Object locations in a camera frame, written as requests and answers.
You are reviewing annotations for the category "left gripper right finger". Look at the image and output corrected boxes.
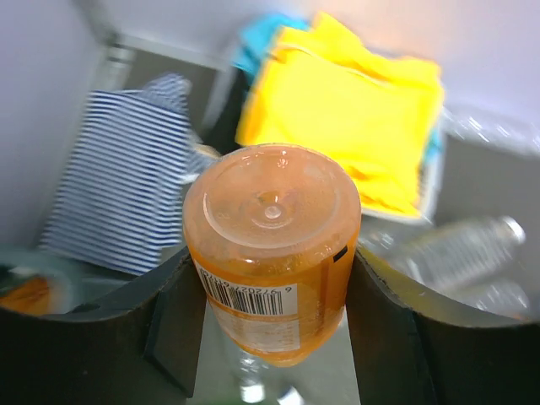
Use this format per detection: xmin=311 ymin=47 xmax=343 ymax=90
xmin=346 ymin=248 xmax=539 ymax=405

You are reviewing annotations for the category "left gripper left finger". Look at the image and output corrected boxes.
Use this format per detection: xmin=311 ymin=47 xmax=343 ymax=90
xmin=1 ymin=250 xmax=206 ymax=404

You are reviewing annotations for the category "large clear bottle with label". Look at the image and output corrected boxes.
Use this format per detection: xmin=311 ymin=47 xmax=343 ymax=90
xmin=359 ymin=216 xmax=527 ymax=292

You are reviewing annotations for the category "clear bottle white cap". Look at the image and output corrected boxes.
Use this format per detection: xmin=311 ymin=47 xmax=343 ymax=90
xmin=235 ymin=349 xmax=305 ymax=405

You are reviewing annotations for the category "orange bottle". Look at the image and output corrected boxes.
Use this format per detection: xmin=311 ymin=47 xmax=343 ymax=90
xmin=183 ymin=143 xmax=361 ymax=367

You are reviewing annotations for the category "blue striped cloth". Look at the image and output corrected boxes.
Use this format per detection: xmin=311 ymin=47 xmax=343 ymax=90
xmin=40 ymin=73 xmax=212 ymax=275

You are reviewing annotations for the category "yellow cloth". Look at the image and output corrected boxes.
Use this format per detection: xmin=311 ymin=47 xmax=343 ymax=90
xmin=235 ymin=13 xmax=445 ymax=218

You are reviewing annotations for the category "teal cloth in basket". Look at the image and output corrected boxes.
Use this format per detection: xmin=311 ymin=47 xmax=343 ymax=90
xmin=233 ymin=13 xmax=310 ymax=84

